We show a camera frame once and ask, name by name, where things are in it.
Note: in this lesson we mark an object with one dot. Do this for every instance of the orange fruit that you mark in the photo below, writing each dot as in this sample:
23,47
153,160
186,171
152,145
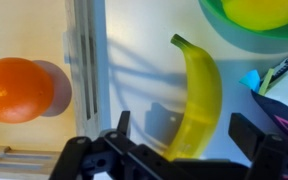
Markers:
15,90

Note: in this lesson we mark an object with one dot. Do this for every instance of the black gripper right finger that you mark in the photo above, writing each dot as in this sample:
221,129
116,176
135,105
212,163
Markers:
270,156

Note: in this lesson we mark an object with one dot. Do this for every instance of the wooden tray box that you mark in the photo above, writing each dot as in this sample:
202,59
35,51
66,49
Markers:
27,36

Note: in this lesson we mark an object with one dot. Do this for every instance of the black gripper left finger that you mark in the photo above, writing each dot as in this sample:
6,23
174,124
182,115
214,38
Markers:
94,160

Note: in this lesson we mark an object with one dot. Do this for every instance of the green plastic bowl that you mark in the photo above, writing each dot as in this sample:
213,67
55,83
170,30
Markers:
250,38

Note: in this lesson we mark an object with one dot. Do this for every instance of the yellow green fruit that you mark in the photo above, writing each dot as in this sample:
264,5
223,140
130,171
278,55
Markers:
260,13

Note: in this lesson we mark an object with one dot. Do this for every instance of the yellow banana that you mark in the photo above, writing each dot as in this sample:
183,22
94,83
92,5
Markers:
200,100

